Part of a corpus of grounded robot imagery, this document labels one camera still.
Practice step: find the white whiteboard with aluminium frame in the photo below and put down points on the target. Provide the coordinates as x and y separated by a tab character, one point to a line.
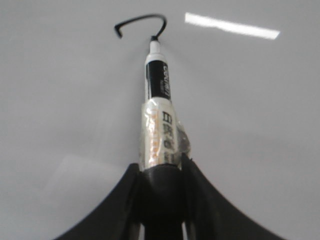
245	83

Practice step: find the black and white whiteboard marker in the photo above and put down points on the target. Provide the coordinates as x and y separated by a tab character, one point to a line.
163	142

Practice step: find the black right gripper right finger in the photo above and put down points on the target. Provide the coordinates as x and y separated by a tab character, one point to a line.
210	216

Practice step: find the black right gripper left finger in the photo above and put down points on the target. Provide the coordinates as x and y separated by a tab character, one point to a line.
115	217

